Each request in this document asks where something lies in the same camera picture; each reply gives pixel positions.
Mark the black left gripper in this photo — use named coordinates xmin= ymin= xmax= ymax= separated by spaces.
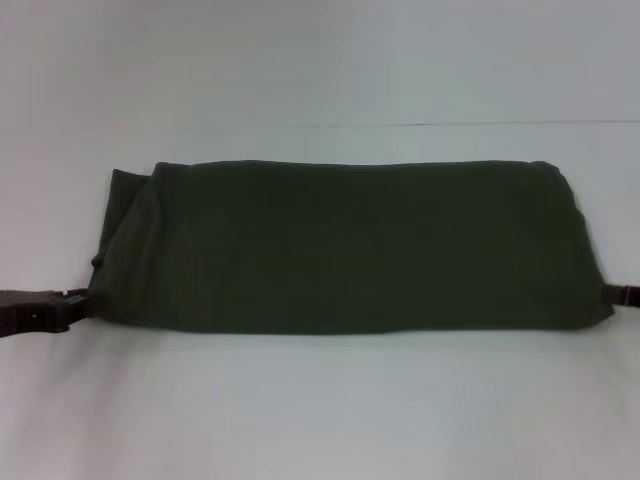
xmin=0 ymin=286 xmax=94 ymax=342

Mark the dark green FREE t-shirt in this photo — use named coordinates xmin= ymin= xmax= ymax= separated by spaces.
xmin=88 ymin=159 xmax=616 ymax=335

